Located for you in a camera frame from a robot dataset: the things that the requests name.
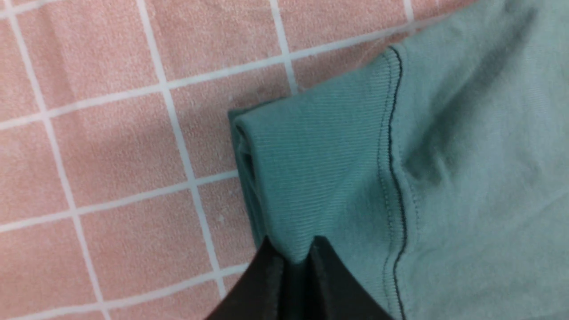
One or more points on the pink checkered tablecloth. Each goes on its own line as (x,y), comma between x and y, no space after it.
(120,198)

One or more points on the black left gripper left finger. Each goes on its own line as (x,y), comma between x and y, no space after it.
(257,294)

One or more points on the green long-sleeve top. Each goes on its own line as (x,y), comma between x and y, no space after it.
(439,171)

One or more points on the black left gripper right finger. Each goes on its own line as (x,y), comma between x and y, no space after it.
(334,294)

